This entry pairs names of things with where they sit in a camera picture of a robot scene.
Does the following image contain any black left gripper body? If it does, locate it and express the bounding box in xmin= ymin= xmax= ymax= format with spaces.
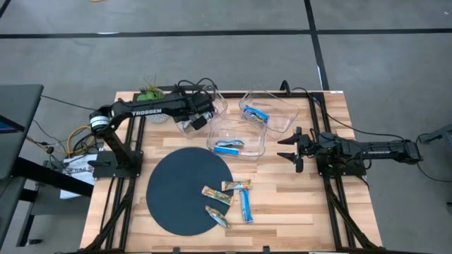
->
xmin=176 ymin=92 xmax=216 ymax=131

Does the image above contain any dark grey seat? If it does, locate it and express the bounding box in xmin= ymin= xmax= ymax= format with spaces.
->
xmin=0 ymin=176 xmax=28 ymax=245

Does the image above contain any grey blue granola bar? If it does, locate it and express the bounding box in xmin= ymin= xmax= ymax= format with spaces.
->
xmin=215 ymin=139 xmax=246 ymax=148

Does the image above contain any dark round mat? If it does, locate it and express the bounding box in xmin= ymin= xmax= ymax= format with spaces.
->
xmin=146 ymin=147 xmax=234 ymax=237

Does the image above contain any green succulent plant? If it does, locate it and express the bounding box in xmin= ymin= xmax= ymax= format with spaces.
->
xmin=136 ymin=74 xmax=166 ymax=102

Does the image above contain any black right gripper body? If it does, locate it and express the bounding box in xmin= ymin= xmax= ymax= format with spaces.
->
xmin=295 ymin=126 xmax=319 ymax=174

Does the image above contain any dark grey desk top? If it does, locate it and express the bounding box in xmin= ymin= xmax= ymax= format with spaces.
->
xmin=0 ymin=83 xmax=44 ymax=181

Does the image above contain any brown green granola bar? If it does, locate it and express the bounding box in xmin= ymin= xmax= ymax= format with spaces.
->
xmin=205 ymin=205 xmax=232 ymax=229

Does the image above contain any black power cable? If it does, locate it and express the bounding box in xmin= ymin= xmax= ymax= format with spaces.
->
xmin=292 ymin=86 xmax=407 ymax=142

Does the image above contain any yellow cable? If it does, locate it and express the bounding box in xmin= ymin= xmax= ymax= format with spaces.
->
xmin=66 ymin=125 xmax=95 ymax=157

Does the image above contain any white patterned plant pot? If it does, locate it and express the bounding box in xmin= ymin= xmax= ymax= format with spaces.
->
xmin=145 ymin=114 xmax=171 ymax=126

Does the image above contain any white printed paper box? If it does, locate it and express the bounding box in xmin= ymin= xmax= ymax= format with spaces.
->
xmin=59 ymin=154 xmax=98 ymax=200

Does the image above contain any clear plastic bin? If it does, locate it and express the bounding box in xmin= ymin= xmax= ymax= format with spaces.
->
xmin=172 ymin=84 xmax=229 ymax=139
xmin=206 ymin=118 xmax=268 ymax=162
xmin=239 ymin=90 xmax=300 ymax=140

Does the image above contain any grey chair base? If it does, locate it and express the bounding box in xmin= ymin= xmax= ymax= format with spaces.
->
xmin=418 ymin=123 xmax=452 ymax=146

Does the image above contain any black desk foot beam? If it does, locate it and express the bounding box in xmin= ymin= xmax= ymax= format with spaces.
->
xmin=12 ymin=157 xmax=95 ymax=198

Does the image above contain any thin black floor cable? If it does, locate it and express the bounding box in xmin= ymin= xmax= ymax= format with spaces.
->
xmin=40 ymin=94 xmax=100 ymax=111

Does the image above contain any black aluminium table frame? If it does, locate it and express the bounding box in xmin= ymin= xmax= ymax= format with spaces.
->
xmin=81 ymin=83 xmax=383 ymax=254

